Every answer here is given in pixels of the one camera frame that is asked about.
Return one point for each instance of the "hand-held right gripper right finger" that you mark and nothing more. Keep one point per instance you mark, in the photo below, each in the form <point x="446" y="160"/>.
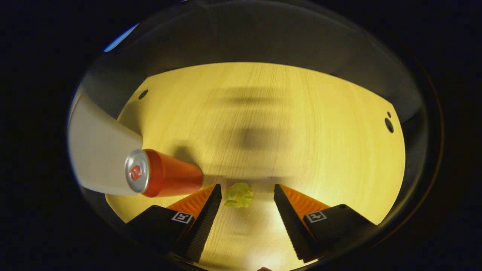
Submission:
<point x="292" y="226"/>

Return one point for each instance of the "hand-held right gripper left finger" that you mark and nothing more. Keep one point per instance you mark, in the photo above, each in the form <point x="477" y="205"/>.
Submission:
<point x="205" y="226"/>

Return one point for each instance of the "yellow paper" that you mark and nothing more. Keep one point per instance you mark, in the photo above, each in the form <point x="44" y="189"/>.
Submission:
<point x="239" y="195"/>

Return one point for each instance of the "orange pop can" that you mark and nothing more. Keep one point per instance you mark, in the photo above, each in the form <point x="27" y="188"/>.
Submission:
<point x="173" y="177"/>

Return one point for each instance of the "white desktop garbage bin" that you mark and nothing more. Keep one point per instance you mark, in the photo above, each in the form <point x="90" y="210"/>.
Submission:
<point x="98" y="158"/>

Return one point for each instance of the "wooden desktop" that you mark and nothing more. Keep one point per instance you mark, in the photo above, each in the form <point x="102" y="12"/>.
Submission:
<point x="320" y="150"/>

